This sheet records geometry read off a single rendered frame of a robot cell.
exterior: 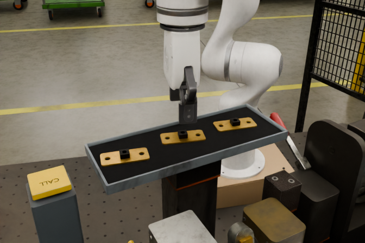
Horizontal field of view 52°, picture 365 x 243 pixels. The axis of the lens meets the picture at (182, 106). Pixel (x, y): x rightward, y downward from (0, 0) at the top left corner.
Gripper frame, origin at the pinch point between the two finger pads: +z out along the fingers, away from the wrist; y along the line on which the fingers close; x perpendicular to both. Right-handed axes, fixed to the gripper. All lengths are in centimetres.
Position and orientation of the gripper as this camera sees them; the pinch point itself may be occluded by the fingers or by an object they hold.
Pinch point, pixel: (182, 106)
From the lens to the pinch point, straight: 69.0
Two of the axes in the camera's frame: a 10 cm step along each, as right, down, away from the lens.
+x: 9.8, -0.9, 1.8
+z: 0.0, 8.9, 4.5
